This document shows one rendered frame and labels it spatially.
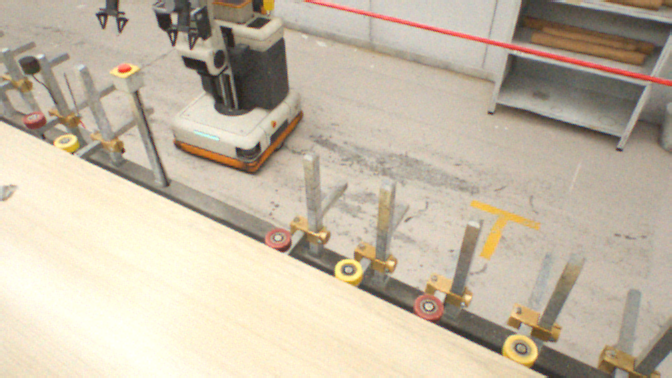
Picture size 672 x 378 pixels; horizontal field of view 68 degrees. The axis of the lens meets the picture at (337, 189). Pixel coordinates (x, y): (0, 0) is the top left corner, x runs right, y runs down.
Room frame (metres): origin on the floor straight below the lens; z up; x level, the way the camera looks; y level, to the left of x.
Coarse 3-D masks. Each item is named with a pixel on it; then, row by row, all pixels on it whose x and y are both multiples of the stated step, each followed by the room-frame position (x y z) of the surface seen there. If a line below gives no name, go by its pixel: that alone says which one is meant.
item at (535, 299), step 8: (552, 256) 0.98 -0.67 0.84; (544, 264) 0.94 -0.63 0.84; (552, 264) 0.94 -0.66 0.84; (544, 272) 0.91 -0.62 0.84; (536, 280) 0.90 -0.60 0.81; (544, 280) 0.88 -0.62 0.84; (536, 288) 0.86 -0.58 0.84; (544, 288) 0.86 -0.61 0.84; (536, 296) 0.83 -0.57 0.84; (528, 304) 0.80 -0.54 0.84; (536, 304) 0.80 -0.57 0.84; (520, 328) 0.72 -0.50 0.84; (528, 328) 0.72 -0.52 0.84; (528, 336) 0.70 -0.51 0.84
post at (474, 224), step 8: (472, 216) 0.88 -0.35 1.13; (472, 224) 0.85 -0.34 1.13; (480, 224) 0.85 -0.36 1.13; (464, 232) 0.86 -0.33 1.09; (472, 232) 0.85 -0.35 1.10; (480, 232) 0.87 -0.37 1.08; (464, 240) 0.86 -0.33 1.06; (472, 240) 0.84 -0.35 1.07; (464, 248) 0.85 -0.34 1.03; (472, 248) 0.84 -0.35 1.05; (464, 256) 0.85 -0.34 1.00; (472, 256) 0.85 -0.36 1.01; (464, 264) 0.85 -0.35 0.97; (456, 272) 0.85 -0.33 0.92; (464, 272) 0.84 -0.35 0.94; (456, 280) 0.85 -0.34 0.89; (464, 280) 0.84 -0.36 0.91; (456, 288) 0.85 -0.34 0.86; (464, 288) 0.86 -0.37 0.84; (448, 304) 0.86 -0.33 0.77; (448, 312) 0.85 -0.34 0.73; (456, 312) 0.84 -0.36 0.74
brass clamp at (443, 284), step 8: (440, 280) 0.90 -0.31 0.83; (448, 280) 0.90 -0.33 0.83; (432, 288) 0.88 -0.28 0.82; (440, 288) 0.87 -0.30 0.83; (448, 288) 0.87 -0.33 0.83; (448, 296) 0.85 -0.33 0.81; (456, 296) 0.84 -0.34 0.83; (464, 296) 0.84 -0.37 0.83; (472, 296) 0.84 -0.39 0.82; (456, 304) 0.84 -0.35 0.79; (464, 304) 0.82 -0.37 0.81
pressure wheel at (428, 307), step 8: (424, 296) 0.79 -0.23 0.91; (432, 296) 0.79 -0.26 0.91; (416, 304) 0.76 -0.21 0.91; (424, 304) 0.76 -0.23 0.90; (432, 304) 0.76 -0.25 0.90; (440, 304) 0.76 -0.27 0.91; (416, 312) 0.74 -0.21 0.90; (424, 312) 0.74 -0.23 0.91; (432, 312) 0.74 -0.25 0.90; (440, 312) 0.74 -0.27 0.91; (432, 320) 0.72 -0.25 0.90
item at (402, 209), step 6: (402, 204) 1.23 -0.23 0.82; (408, 204) 1.23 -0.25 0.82; (396, 210) 1.20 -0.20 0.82; (402, 210) 1.20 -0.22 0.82; (396, 216) 1.17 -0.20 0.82; (402, 216) 1.18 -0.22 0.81; (396, 222) 1.15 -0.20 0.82; (396, 228) 1.14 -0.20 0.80; (360, 264) 0.97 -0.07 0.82; (366, 264) 0.97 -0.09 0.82; (366, 270) 0.95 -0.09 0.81
